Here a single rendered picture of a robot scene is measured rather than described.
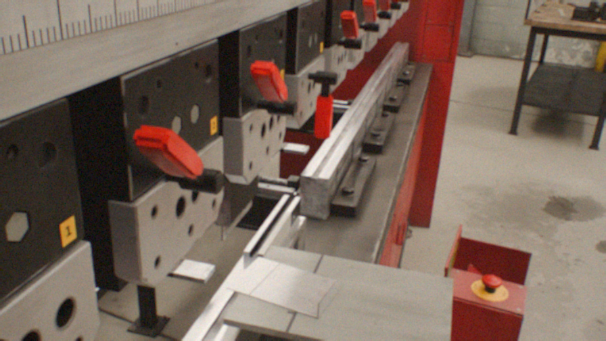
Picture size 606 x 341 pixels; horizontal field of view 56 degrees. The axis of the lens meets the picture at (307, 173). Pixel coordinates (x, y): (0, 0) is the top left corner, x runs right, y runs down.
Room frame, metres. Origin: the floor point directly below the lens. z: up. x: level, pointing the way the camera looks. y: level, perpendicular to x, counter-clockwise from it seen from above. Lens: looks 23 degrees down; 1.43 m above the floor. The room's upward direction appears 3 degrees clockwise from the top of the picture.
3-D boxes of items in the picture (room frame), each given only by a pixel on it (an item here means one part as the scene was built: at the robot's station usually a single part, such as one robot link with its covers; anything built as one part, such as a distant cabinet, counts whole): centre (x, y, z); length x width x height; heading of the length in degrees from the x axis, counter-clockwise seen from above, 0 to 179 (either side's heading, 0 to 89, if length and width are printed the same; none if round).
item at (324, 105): (0.77, -0.01, 1.20); 0.04 x 0.02 x 0.10; 76
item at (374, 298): (0.60, -0.06, 1.00); 0.26 x 0.18 x 0.01; 76
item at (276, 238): (0.76, 0.04, 0.99); 0.14 x 0.01 x 0.03; 166
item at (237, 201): (0.64, 0.09, 1.13); 0.10 x 0.02 x 0.10; 166
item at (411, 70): (2.38, -0.40, 0.89); 0.30 x 0.05 x 0.03; 166
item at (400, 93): (1.99, -0.30, 0.89); 0.30 x 0.05 x 0.03; 166
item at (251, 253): (0.80, 0.05, 0.99); 0.20 x 0.03 x 0.03; 166
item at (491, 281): (0.96, -0.38, 0.79); 0.04 x 0.04 x 0.04
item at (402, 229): (1.60, -0.31, 0.59); 0.15 x 0.02 x 0.07; 166
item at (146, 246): (0.42, 0.14, 1.26); 0.15 x 0.09 x 0.17; 166
